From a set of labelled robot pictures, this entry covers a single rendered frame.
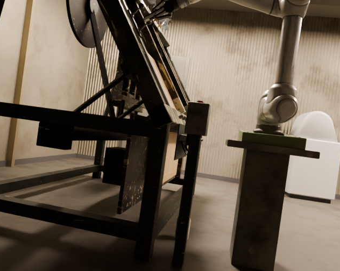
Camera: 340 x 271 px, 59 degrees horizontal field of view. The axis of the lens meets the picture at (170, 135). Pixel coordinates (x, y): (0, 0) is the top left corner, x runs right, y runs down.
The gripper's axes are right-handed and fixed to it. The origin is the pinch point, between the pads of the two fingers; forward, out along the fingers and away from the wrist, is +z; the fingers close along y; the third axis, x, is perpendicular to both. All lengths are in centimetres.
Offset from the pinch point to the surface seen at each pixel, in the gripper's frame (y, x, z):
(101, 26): -71, 109, 57
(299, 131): 122, 309, -116
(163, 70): 19, 50, 11
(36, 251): 105, -36, 105
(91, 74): -136, 365, 177
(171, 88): 36, 50, 10
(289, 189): 196, 304, -64
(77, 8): -68, 60, 59
